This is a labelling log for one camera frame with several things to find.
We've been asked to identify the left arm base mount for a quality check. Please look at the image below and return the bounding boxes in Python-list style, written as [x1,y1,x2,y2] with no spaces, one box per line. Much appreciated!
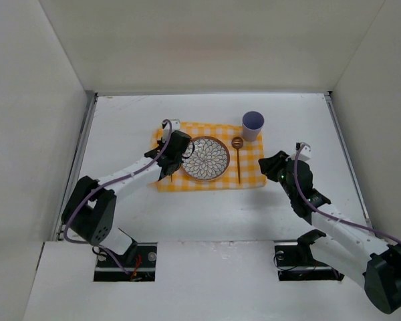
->
[92,243,158,282]

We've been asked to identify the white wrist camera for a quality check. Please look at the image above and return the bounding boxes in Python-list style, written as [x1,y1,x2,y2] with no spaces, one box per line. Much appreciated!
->
[294,142,311,163]
[162,119,180,142]

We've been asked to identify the copper spoon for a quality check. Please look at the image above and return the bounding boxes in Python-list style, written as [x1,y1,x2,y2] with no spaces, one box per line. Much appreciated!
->
[231,136,244,184]

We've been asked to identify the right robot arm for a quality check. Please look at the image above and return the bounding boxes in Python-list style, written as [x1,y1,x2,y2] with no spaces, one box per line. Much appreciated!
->
[259,144,401,314]

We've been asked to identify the lilac plastic cup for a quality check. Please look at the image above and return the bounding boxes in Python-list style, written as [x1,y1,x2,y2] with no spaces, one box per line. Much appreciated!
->
[242,111,265,142]

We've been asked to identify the floral patterned ceramic plate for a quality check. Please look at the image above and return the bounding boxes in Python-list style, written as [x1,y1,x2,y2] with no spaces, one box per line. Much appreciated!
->
[181,136,231,181]

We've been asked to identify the yellow white checkered cloth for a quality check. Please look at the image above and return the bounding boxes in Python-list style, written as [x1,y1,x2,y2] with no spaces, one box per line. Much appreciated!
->
[156,122,266,192]

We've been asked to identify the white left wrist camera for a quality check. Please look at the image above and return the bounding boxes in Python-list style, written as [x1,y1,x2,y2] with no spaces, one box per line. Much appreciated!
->
[162,119,180,142]

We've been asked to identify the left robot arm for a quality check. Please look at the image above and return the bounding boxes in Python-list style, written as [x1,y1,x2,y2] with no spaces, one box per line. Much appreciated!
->
[61,130,191,268]

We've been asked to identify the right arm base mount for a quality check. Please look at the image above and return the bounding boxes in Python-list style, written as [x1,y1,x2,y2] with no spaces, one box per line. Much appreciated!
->
[273,229,345,282]

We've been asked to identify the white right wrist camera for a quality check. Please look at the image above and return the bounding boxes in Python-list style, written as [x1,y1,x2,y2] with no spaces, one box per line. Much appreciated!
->
[294,142,311,163]

